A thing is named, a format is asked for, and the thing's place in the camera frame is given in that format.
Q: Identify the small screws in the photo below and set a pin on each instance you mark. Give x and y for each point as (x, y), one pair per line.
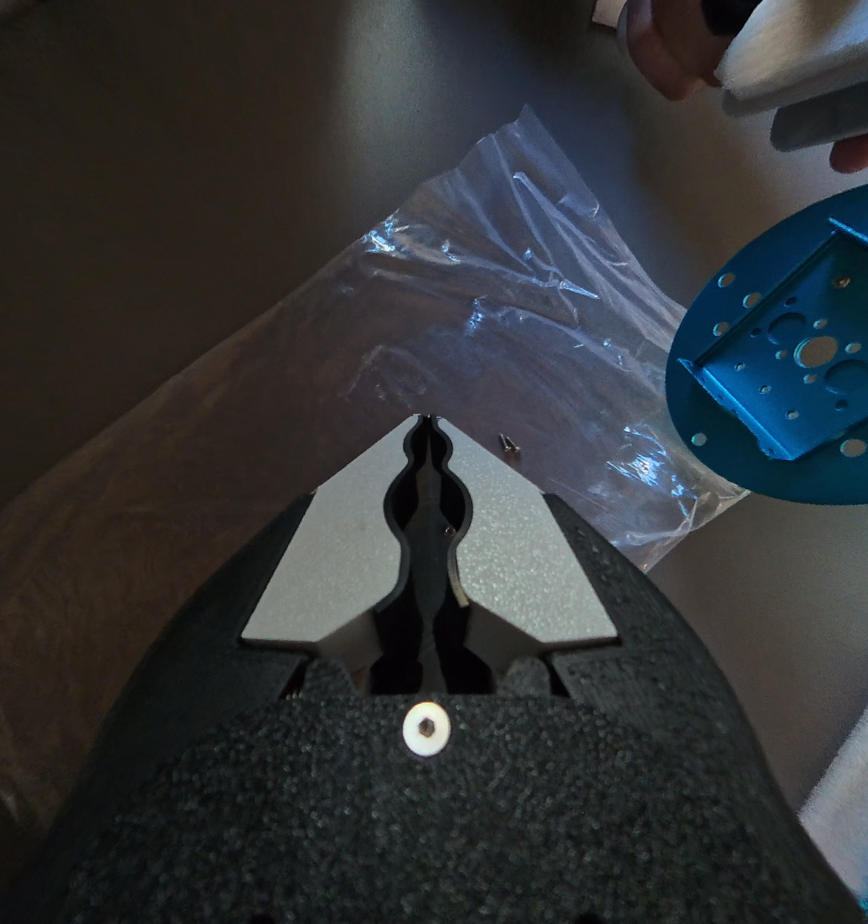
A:
(509, 444)

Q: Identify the clear plastic bag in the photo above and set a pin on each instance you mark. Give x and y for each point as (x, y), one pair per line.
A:
(260, 433)

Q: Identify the person's left hand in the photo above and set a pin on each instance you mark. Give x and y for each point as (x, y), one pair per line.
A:
(672, 50)

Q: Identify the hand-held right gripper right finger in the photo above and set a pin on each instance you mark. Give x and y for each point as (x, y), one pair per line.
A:
(527, 570)

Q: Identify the white foam tray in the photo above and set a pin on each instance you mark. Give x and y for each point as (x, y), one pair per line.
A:
(852, 794)

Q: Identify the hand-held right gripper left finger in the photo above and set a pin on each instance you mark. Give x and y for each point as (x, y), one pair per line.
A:
(325, 570)

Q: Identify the grey desk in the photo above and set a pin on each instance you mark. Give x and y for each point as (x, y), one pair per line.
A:
(116, 180)

